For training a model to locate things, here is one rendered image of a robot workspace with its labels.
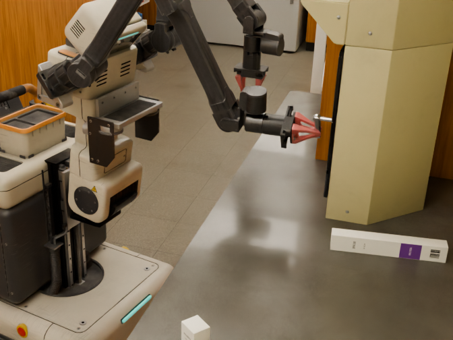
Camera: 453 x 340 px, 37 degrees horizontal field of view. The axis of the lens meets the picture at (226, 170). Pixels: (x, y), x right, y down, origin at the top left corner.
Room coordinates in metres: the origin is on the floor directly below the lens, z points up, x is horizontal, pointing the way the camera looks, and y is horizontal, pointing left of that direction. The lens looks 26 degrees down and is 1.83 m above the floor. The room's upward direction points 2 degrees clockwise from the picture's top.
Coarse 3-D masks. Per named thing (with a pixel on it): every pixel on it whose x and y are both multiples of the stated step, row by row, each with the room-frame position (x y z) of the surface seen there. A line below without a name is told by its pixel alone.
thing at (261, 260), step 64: (256, 192) 1.72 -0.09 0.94; (320, 192) 1.73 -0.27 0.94; (448, 192) 1.77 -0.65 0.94; (192, 256) 1.37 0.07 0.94; (256, 256) 1.38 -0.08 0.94; (320, 256) 1.39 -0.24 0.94; (384, 256) 1.40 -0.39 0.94; (448, 256) 1.42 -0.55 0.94; (256, 320) 1.14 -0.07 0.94; (320, 320) 1.15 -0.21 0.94; (384, 320) 1.15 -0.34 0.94; (448, 320) 1.16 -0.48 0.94
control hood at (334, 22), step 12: (312, 0) 1.61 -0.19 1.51; (324, 0) 1.61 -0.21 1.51; (336, 0) 1.61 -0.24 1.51; (348, 0) 1.62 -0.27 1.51; (312, 12) 1.61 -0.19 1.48; (324, 12) 1.60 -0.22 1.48; (336, 12) 1.59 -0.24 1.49; (348, 12) 1.59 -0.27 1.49; (324, 24) 1.60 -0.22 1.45; (336, 24) 1.59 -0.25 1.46; (336, 36) 1.59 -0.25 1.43
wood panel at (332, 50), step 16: (336, 48) 1.96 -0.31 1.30; (336, 64) 1.96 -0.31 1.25; (448, 80) 1.87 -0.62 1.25; (448, 96) 1.87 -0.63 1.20; (320, 112) 1.96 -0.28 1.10; (448, 112) 1.87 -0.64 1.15; (448, 128) 1.86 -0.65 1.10; (320, 144) 1.96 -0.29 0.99; (448, 144) 1.86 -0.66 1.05; (432, 160) 1.87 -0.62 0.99; (448, 160) 1.86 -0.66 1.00; (432, 176) 1.87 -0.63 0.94; (448, 176) 1.86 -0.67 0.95
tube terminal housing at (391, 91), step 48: (384, 0) 1.56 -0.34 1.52; (432, 0) 1.61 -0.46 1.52; (384, 48) 1.56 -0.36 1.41; (432, 48) 1.62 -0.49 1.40; (384, 96) 1.56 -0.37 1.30; (432, 96) 1.63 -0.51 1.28; (336, 144) 1.58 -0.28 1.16; (384, 144) 1.57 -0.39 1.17; (432, 144) 1.65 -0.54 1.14; (336, 192) 1.58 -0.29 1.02; (384, 192) 1.58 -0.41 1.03
